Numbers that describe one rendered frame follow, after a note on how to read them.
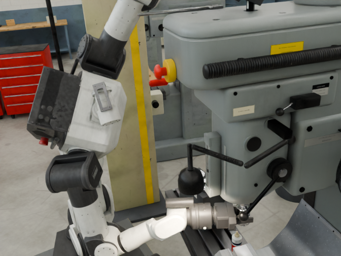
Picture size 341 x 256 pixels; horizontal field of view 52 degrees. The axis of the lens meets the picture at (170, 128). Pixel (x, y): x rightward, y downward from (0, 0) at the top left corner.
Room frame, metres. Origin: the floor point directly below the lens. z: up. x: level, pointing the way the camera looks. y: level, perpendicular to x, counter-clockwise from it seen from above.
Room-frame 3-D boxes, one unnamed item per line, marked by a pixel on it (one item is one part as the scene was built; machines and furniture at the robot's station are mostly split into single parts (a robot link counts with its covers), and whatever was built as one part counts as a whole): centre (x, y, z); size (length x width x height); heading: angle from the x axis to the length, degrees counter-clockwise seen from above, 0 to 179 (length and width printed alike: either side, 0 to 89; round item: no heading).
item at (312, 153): (1.00, -0.42, 1.47); 0.24 x 0.19 x 0.26; 15
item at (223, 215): (0.95, -0.14, 1.22); 0.13 x 0.12 x 0.10; 178
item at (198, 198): (1.33, -0.12, 1.02); 0.22 x 0.12 x 0.20; 26
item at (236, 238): (1.08, -0.24, 0.97); 0.04 x 0.04 x 0.11
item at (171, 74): (0.89, -0.01, 1.76); 0.06 x 0.02 x 0.06; 15
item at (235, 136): (0.95, -0.23, 1.47); 0.21 x 0.19 x 0.32; 15
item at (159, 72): (0.88, 0.02, 1.76); 0.04 x 0.03 x 0.04; 15
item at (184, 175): (0.80, -0.05, 1.48); 0.07 x 0.07 x 0.06
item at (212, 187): (0.92, -0.12, 1.44); 0.04 x 0.04 x 0.21; 15
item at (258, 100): (0.96, -0.27, 1.68); 0.34 x 0.24 x 0.10; 105
